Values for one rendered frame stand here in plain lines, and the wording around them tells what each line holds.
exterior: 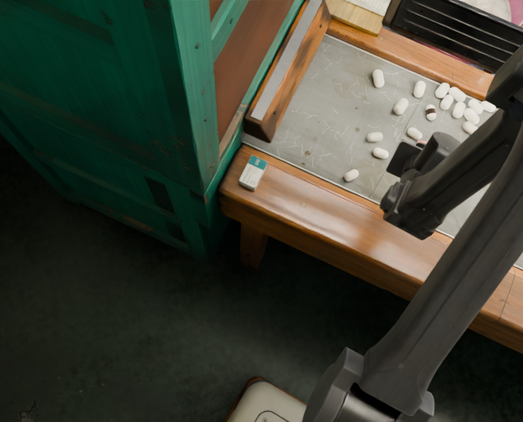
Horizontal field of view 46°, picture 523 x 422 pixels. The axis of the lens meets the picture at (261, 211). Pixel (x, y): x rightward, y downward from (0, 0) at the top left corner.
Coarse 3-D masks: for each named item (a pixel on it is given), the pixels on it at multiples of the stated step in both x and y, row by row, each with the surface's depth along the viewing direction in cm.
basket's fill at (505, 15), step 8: (464, 0) 136; (472, 0) 137; (480, 0) 137; (488, 0) 137; (496, 0) 137; (504, 0) 137; (480, 8) 136; (488, 8) 136; (496, 8) 136; (504, 8) 136; (504, 16) 136
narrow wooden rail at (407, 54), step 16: (336, 32) 130; (352, 32) 130; (384, 32) 130; (368, 48) 130; (384, 48) 129; (400, 48) 129; (416, 48) 129; (400, 64) 130; (416, 64) 128; (432, 64) 128; (448, 64) 129; (464, 64) 129; (448, 80) 128; (464, 80) 128; (480, 80) 128; (480, 96) 128
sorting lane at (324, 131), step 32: (320, 64) 130; (352, 64) 130; (384, 64) 131; (320, 96) 128; (352, 96) 129; (384, 96) 129; (288, 128) 126; (320, 128) 126; (352, 128) 127; (384, 128) 127; (416, 128) 127; (448, 128) 128; (288, 160) 124; (320, 160) 125; (352, 160) 125; (384, 160) 125; (352, 192) 123; (384, 192) 123; (480, 192) 124; (448, 224) 122
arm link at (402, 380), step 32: (512, 160) 53; (512, 192) 52; (480, 224) 54; (512, 224) 53; (448, 256) 57; (480, 256) 54; (512, 256) 54; (448, 288) 56; (480, 288) 55; (416, 320) 58; (448, 320) 57; (352, 352) 64; (384, 352) 60; (416, 352) 58; (448, 352) 58; (320, 384) 67; (384, 384) 60; (416, 384) 59; (320, 416) 61; (416, 416) 61
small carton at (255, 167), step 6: (252, 156) 120; (252, 162) 119; (258, 162) 119; (264, 162) 119; (246, 168) 119; (252, 168) 119; (258, 168) 119; (264, 168) 119; (246, 174) 119; (252, 174) 119; (258, 174) 119; (240, 180) 118; (246, 180) 118; (252, 180) 118; (258, 180) 118; (246, 186) 119; (252, 186) 118
